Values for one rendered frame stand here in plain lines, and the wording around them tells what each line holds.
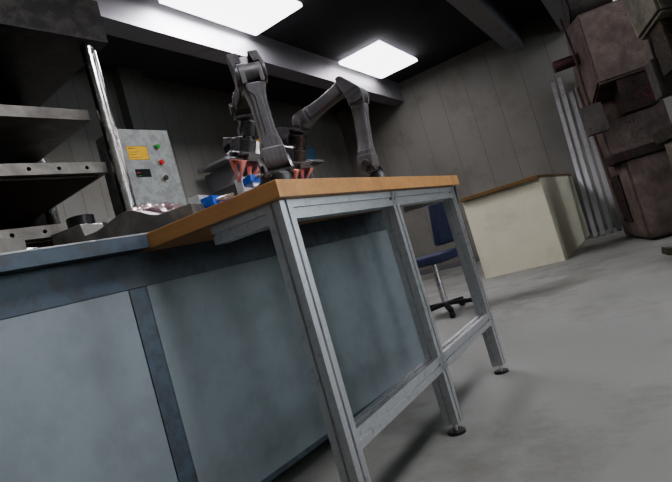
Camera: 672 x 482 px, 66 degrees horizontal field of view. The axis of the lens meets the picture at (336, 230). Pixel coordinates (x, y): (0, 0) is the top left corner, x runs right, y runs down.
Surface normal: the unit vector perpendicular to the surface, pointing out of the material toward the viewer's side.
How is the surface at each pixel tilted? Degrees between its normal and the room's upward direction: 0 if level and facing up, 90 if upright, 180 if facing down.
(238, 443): 90
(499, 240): 90
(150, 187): 90
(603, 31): 92
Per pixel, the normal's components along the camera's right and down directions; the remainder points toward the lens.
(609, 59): -0.29, 0.06
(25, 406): 0.76, -0.26
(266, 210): -0.51, 0.10
